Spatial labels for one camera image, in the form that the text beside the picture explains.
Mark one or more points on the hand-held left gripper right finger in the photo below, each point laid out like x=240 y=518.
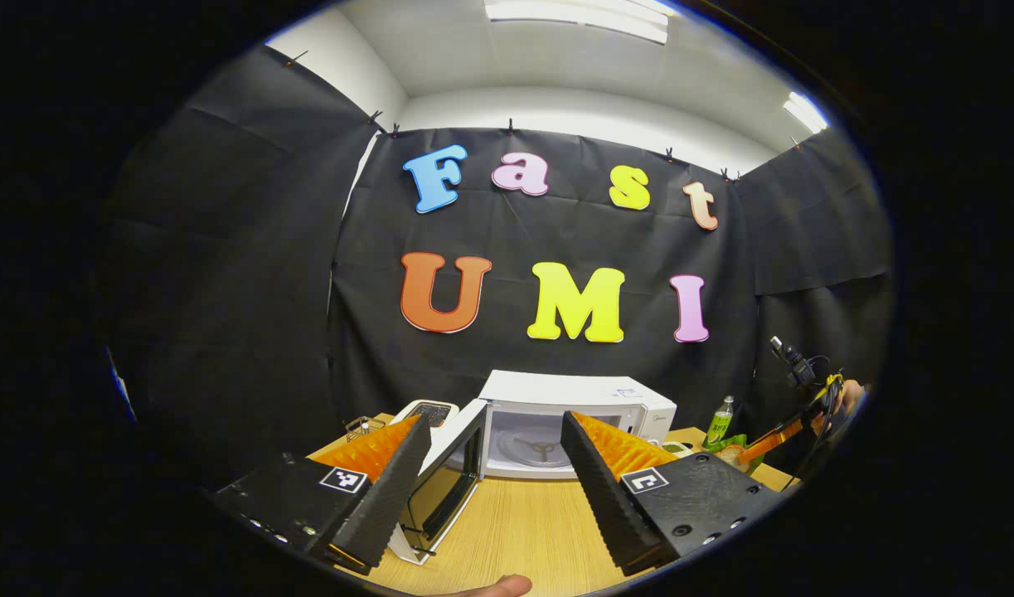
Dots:
x=606 y=497

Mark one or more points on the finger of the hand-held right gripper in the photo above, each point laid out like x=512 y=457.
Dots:
x=772 y=444

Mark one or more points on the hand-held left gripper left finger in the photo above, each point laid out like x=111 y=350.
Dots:
x=386 y=497

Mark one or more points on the bread and lettuce sandwich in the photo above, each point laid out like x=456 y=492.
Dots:
x=726 y=452

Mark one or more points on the white microwave oven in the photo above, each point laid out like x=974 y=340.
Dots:
x=556 y=390

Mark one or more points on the green drink bottle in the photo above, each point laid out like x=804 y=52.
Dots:
x=720 y=423

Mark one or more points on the white sectioned dish with beans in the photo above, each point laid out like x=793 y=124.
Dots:
x=676 y=448

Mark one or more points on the glass turntable plate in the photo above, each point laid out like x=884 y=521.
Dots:
x=527 y=444

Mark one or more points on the white toaster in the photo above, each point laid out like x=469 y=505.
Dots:
x=428 y=409

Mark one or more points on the black backdrop cloth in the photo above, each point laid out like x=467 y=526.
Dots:
x=511 y=232

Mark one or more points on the long ceiling light panel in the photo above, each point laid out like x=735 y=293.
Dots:
x=577 y=16

